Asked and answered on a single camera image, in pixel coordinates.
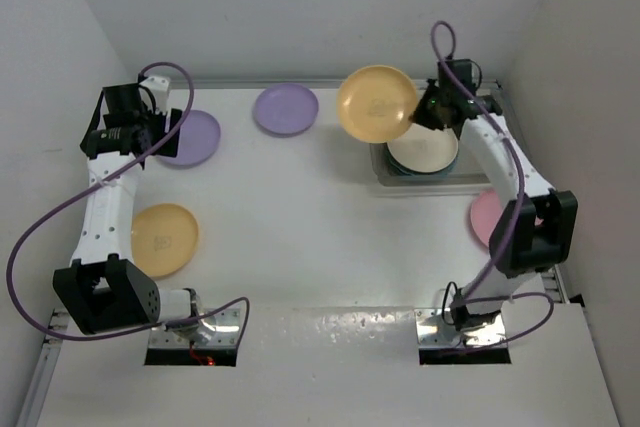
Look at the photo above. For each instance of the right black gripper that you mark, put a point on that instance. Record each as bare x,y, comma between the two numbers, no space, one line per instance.
420,115

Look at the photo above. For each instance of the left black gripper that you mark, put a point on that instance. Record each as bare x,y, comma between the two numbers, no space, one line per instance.
158,119

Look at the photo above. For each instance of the cream plate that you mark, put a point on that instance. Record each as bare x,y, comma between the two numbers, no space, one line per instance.
423,150

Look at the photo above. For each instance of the orange plate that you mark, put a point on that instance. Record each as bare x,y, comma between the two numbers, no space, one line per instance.
375,104
164,239

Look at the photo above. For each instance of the teal scalloped plate back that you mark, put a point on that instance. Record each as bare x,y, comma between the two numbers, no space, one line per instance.
404,171

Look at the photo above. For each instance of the pink plate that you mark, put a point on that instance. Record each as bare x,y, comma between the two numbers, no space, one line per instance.
484,214

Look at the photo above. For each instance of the purple plate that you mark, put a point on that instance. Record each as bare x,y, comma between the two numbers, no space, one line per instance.
286,109
199,139

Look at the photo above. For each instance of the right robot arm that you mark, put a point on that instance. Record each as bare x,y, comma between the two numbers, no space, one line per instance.
535,229

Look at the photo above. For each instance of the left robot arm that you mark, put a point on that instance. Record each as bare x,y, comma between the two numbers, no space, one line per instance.
102,289

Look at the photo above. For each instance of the clear plastic bin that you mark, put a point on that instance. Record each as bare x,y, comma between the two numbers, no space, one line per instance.
467,175

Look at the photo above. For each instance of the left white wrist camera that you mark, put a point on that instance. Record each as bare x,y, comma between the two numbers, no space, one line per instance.
155,91

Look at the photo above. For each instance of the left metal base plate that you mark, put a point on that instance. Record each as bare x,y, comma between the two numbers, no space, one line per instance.
217,332

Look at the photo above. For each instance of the metal base plate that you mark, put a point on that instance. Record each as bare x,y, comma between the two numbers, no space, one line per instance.
434,333
217,332

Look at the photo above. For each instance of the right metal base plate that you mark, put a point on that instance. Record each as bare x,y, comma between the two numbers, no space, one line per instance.
434,333

